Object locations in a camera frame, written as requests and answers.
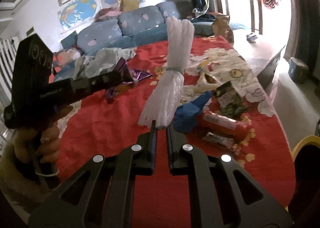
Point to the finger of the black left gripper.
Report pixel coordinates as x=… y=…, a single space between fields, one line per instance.
x=84 y=87

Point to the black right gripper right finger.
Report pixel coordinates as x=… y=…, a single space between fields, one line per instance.
x=221 y=192

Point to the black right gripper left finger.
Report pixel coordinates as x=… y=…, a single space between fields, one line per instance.
x=100 y=193

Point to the purple foil wrapper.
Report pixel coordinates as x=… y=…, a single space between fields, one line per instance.
x=129 y=79

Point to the white foam net bundle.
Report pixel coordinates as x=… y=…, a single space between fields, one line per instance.
x=164 y=100

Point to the yellow rimmed trash bin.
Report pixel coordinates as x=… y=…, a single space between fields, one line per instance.
x=305 y=157

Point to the person's left hand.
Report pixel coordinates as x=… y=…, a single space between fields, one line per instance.
x=48 y=150

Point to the light blue crumpled cloth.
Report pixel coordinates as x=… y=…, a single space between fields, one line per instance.
x=103 y=61

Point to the small dark candy wrapper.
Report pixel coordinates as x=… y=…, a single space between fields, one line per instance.
x=219 y=140

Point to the red cylindrical snack package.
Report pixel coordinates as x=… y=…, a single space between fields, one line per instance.
x=223 y=126

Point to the world map poster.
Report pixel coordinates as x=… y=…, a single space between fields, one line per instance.
x=77 y=13

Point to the pink clothes pile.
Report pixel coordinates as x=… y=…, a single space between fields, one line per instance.
x=107 y=13

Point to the blue crumpled wrapper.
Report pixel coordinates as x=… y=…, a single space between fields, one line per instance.
x=185 y=117

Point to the blue floral sofa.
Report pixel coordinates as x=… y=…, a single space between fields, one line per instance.
x=136 y=28

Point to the red floral tablecloth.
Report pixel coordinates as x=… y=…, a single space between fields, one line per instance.
x=162 y=199

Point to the dark green snack bag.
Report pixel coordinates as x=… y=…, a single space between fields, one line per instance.
x=230 y=102

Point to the yellow cushion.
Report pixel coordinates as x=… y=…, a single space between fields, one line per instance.
x=129 y=5

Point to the gold foil wrapper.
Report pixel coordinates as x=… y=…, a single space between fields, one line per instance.
x=206 y=80

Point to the small blue stool bin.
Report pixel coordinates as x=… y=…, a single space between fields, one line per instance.
x=298 y=70

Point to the dark coffee table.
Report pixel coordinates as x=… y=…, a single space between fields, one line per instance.
x=262 y=55

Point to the brown paper bag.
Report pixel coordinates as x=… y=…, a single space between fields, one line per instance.
x=221 y=28

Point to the small blue object on table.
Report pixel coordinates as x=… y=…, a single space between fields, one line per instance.
x=251 y=38

